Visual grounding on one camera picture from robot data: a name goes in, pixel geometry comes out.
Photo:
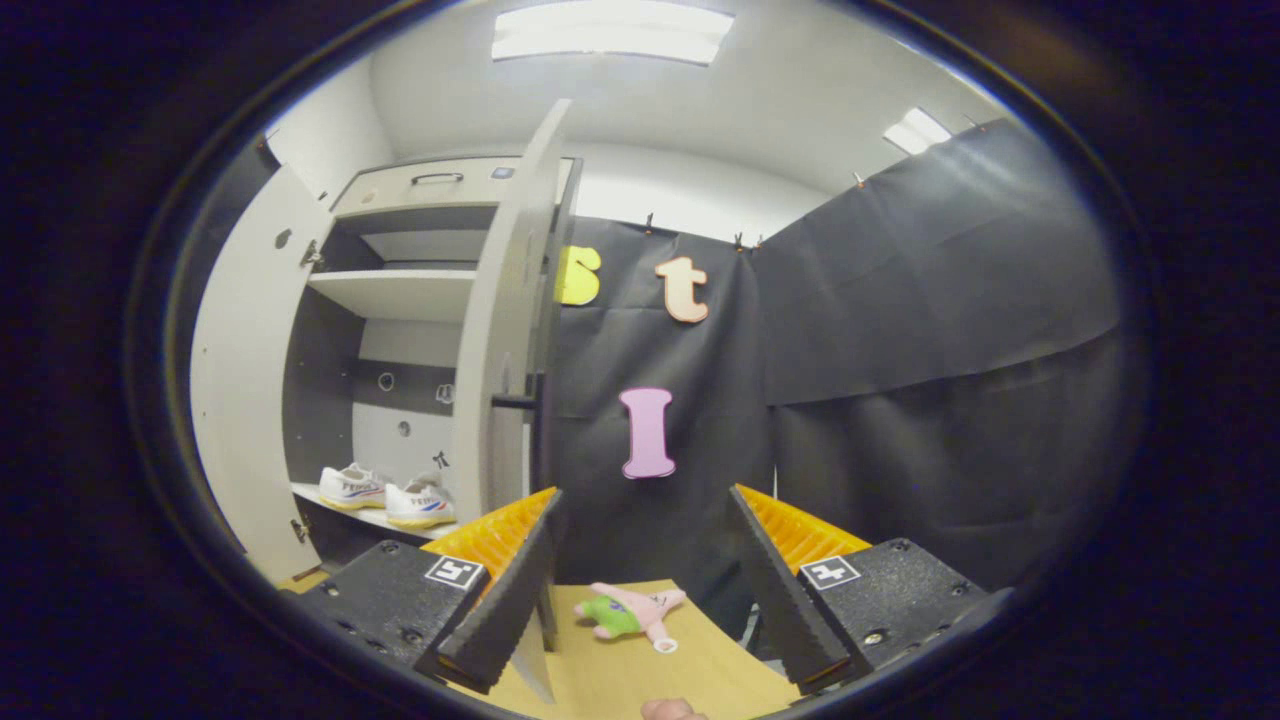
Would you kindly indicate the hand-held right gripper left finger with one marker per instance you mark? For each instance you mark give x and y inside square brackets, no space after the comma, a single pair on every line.
[510,600]

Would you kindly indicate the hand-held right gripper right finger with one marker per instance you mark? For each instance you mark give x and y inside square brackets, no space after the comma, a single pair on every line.
[785,600]

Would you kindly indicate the white sneaker shoe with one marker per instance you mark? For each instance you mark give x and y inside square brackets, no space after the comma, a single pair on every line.
[350,488]
[420,505]

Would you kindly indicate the grey cabinet door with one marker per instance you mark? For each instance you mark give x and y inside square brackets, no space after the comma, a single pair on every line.
[505,320]
[250,400]

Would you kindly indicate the grey shoe cabinet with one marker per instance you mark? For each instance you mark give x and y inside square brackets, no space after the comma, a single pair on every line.
[400,295]

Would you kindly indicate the grey cabinet drawer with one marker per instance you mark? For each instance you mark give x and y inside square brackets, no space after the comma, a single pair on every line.
[395,185]

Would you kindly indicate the pink green plush toy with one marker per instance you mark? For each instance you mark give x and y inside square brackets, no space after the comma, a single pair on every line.
[630,612]

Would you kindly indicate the black backdrop cloth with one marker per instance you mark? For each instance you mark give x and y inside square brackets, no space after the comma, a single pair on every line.
[900,350]

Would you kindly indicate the small ceiling light panel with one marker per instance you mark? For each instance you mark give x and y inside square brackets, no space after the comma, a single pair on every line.
[915,132]

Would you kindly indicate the large ceiling light panel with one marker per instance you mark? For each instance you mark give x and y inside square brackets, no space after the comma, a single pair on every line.
[610,30]

